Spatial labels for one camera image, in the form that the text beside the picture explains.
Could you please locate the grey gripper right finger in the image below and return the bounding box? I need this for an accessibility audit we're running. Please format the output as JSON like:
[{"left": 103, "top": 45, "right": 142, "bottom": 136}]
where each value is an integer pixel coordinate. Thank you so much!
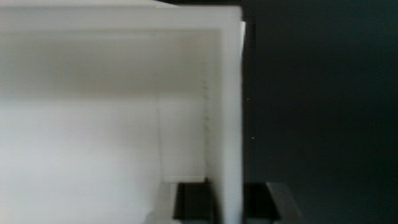
[{"left": 243, "top": 182, "right": 306, "bottom": 224}]

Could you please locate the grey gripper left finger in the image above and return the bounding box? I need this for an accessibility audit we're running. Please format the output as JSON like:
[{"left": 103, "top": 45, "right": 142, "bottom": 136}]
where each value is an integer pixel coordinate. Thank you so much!
[{"left": 172, "top": 181, "right": 215, "bottom": 224}]

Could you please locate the white drawer cabinet frame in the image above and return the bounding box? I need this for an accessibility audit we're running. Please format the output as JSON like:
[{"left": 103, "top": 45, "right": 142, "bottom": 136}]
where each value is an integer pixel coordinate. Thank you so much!
[{"left": 0, "top": 0, "right": 243, "bottom": 224}]

